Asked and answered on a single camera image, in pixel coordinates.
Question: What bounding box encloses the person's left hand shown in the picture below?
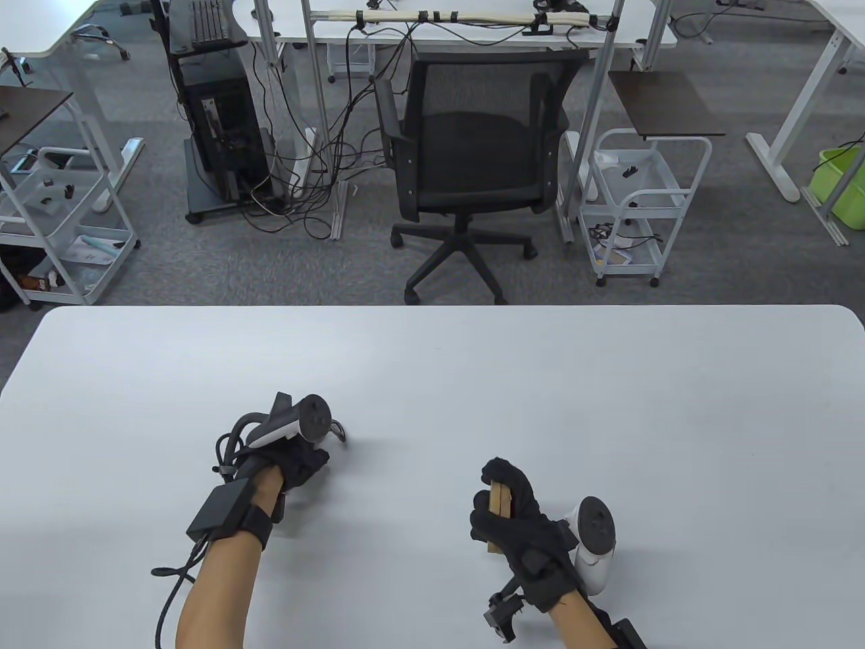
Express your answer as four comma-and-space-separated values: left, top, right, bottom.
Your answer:
253, 439, 332, 504

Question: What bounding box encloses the person's right hand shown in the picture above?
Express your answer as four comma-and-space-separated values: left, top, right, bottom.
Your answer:
470, 456, 586, 613

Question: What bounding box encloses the person's left forearm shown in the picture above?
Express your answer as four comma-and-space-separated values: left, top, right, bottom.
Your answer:
176, 466, 285, 649

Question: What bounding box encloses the person's right forearm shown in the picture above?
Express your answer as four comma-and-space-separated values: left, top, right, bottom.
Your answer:
547, 588, 626, 649

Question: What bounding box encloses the white and black controller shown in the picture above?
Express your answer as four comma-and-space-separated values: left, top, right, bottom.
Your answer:
247, 394, 333, 448
564, 496, 619, 597

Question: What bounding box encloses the black wrist sensor box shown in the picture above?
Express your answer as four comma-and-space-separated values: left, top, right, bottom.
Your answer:
605, 619, 649, 649
186, 481, 254, 543

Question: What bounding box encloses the white power strip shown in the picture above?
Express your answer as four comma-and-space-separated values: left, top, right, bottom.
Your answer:
289, 126, 320, 199

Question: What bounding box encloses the black computer tower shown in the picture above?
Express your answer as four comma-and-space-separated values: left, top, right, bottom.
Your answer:
180, 74, 275, 203

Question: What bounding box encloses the black mesh office chair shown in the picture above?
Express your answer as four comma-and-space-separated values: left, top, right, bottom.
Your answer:
370, 51, 590, 306

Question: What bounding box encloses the white rolling cabinet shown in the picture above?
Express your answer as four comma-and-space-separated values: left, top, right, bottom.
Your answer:
326, 41, 376, 84

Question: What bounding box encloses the brown side table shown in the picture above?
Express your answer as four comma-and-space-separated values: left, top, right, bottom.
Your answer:
0, 86, 74, 160
608, 70, 727, 142

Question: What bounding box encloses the black keyboard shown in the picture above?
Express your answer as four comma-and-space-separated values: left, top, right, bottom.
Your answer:
191, 0, 228, 45

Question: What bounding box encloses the white desk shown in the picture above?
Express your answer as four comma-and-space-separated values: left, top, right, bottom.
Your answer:
0, 0, 146, 214
230, 0, 678, 53
703, 0, 865, 203

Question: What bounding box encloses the green plastic bin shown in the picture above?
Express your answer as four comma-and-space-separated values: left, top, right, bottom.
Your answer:
809, 147, 865, 229

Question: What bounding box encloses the black glove cable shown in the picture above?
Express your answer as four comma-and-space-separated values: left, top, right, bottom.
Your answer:
152, 412, 271, 649

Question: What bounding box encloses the tangle of black cables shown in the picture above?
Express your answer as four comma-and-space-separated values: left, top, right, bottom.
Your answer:
238, 19, 421, 241

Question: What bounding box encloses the white wire rolling cart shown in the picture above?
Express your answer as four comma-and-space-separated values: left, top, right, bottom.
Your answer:
578, 128, 713, 289
0, 145, 141, 308

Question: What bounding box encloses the aluminium floor rail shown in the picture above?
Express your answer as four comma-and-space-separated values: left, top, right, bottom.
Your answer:
800, 187, 852, 248

